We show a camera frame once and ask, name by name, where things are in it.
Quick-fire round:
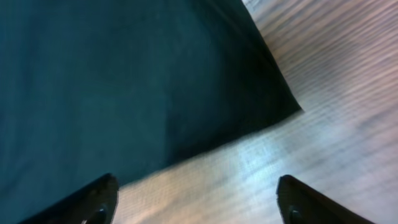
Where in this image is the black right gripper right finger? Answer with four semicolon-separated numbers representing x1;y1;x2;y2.
276;175;373;224

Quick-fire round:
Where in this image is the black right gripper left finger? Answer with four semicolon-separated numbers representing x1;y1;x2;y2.
21;173;119;224

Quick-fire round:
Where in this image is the black t-shirt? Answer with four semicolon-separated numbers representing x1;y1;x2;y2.
1;0;300;223

